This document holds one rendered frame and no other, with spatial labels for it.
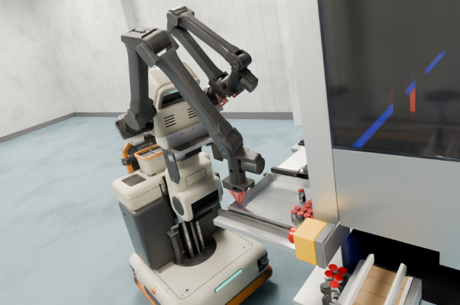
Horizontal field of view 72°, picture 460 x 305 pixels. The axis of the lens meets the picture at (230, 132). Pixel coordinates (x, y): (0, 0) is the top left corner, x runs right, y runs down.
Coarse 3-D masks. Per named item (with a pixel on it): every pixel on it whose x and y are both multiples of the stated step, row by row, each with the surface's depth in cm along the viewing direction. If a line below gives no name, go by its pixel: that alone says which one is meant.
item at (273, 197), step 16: (272, 176) 126; (288, 176) 121; (256, 192) 121; (272, 192) 119; (288, 192) 117; (240, 208) 113; (256, 208) 111; (272, 208) 109; (288, 208) 107; (288, 224) 94
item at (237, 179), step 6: (234, 174) 106; (240, 174) 106; (222, 180) 111; (228, 180) 111; (234, 180) 107; (240, 180) 107; (246, 180) 109; (252, 180) 109; (234, 186) 107; (240, 186) 106; (246, 186) 106
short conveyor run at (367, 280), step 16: (368, 256) 69; (368, 272) 70; (384, 272) 69; (400, 272) 63; (320, 288) 60; (352, 288) 62; (368, 288) 66; (384, 288) 65; (400, 288) 65; (416, 288) 63; (336, 304) 60; (352, 304) 61; (368, 304) 63; (384, 304) 58; (400, 304) 61; (416, 304) 63
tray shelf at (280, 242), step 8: (296, 152) 148; (304, 152) 147; (288, 160) 143; (296, 160) 141; (304, 160) 140; (288, 168) 135; (296, 168) 134; (216, 224) 109; (224, 224) 106; (232, 224) 105; (240, 224) 104; (240, 232) 102; (248, 232) 99; (256, 232) 99; (264, 232) 98; (264, 240) 96; (272, 240) 94; (280, 240) 93; (288, 240) 92; (280, 248) 92; (288, 248) 90
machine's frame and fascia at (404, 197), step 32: (352, 160) 65; (384, 160) 61; (416, 160) 57; (448, 160) 54; (352, 192) 68; (384, 192) 63; (416, 192) 59; (448, 192) 56; (352, 224) 71; (384, 224) 66; (416, 224) 62; (448, 224) 58; (448, 256) 60
